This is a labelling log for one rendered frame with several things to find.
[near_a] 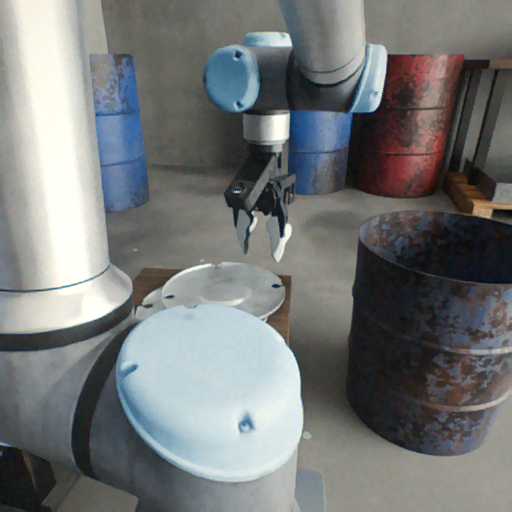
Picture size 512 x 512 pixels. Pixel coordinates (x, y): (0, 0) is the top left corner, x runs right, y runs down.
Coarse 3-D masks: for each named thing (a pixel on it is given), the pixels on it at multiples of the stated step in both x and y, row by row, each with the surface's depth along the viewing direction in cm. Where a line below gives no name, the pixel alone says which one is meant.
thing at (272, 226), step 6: (270, 222) 70; (276, 222) 70; (270, 228) 71; (276, 228) 70; (288, 228) 74; (270, 234) 71; (276, 234) 71; (288, 234) 74; (270, 240) 72; (276, 240) 71; (282, 240) 71; (276, 246) 72; (282, 246) 72; (276, 252) 72; (282, 252) 73; (276, 258) 73
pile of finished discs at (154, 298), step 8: (160, 288) 97; (152, 296) 95; (160, 296) 95; (168, 296) 95; (144, 304) 92; (160, 304) 91; (136, 312) 88; (144, 312) 89; (152, 312) 89; (264, 320) 85
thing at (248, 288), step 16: (192, 272) 104; (208, 272) 104; (224, 272) 104; (240, 272) 104; (256, 272) 104; (272, 272) 102; (176, 288) 96; (192, 288) 96; (208, 288) 95; (224, 288) 95; (240, 288) 95; (256, 288) 96; (272, 288) 96; (176, 304) 90; (192, 304) 90; (224, 304) 89; (240, 304) 90; (256, 304) 90; (272, 304) 90
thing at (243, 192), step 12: (252, 156) 67; (264, 156) 66; (252, 168) 65; (264, 168) 64; (240, 180) 64; (252, 180) 63; (264, 180) 64; (228, 192) 62; (240, 192) 61; (252, 192) 62; (228, 204) 63; (240, 204) 62; (252, 204) 62
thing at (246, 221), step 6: (240, 210) 73; (240, 216) 73; (246, 216) 72; (252, 216) 73; (240, 222) 74; (246, 222) 73; (252, 222) 74; (240, 228) 74; (246, 228) 73; (252, 228) 78; (240, 234) 75; (246, 234) 74; (240, 240) 75; (246, 240) 76; (246, 246) 76; (246, 252) 77
